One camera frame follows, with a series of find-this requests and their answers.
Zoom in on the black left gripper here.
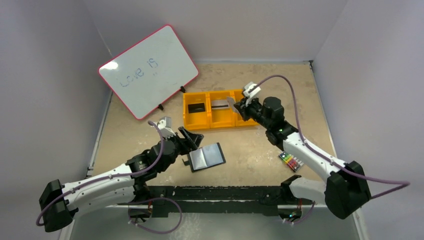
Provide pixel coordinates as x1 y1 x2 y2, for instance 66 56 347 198
159 126 203 172

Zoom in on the white credit card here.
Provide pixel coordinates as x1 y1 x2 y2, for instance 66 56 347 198
226 96 236 109

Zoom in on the black leather card holder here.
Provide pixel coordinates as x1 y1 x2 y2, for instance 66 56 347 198
182 142 226 173

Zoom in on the yellow three-compartment tray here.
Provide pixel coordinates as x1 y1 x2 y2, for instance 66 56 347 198
182 89 258 131

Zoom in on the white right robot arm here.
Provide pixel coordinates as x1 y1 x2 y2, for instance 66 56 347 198
227 96 372 219

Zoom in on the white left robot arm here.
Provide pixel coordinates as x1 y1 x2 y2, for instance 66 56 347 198
35 121 204 233

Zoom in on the silver card in tray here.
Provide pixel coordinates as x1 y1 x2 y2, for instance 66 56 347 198
210 99 230 110

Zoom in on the black card in tray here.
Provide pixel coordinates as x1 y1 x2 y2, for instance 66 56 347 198
187 102 206 114

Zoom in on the pack of coloured markers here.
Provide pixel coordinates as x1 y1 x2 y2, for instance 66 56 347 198
278 151 304 173

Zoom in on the pink framed whiteboard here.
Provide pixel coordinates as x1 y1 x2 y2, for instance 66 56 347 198
98 24 199 120

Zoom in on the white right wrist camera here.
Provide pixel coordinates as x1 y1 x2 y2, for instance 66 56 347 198
242 81 261 99

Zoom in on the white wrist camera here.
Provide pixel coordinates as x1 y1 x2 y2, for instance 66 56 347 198
242 81 261 99
156 116 176 139

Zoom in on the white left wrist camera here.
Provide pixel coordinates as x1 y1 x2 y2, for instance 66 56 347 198
156 116 176 139

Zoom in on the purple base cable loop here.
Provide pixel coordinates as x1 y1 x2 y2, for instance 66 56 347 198
127 197 183 235

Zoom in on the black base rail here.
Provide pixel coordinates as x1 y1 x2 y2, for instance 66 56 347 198
127 184 316 220

